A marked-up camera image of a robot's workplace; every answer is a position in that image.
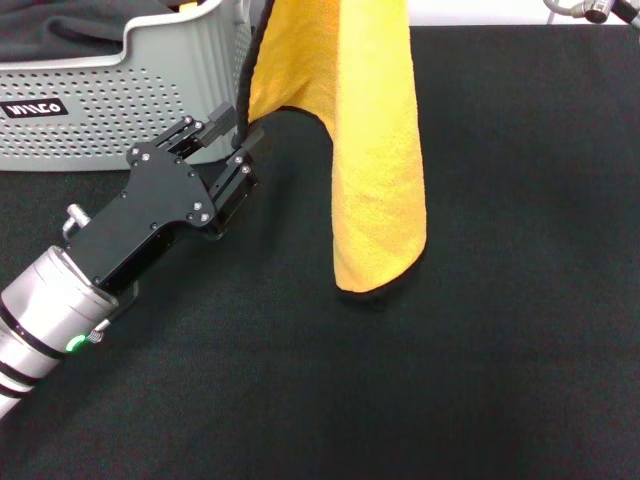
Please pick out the grey perforated storage box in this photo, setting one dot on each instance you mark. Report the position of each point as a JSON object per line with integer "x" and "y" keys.
{"x": 125, "y": 110}

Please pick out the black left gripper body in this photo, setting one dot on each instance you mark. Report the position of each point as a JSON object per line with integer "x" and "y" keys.
{"x": 155, "y": 200}

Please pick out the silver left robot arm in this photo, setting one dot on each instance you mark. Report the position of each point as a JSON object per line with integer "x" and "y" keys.
{"x": 45, "y": 310}

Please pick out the yellow towel black trim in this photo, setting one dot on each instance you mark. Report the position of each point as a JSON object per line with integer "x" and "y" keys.
{"x": 375, "y": 150}

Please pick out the dark grey cloth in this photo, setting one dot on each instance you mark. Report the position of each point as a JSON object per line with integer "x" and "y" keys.
{"x": 60, "y": 35}

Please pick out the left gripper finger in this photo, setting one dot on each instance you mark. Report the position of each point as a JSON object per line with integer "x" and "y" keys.
{"x": 212, "y": 127}
{"x": 235, "y": 185}

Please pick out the black tablecloth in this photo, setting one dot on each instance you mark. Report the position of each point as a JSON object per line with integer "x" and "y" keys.
{"x": 400, "y": 390}

